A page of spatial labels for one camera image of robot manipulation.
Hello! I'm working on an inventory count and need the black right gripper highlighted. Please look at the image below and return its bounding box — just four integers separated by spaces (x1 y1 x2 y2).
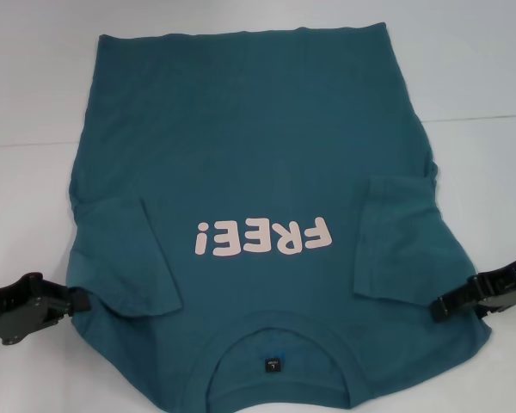
430 257 516 324

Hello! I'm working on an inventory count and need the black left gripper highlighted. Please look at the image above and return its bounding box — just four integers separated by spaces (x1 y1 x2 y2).
0 274 91 345

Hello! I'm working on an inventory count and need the teal t-shirt with pink print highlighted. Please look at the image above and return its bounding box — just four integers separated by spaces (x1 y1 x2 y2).
64 23 495 408

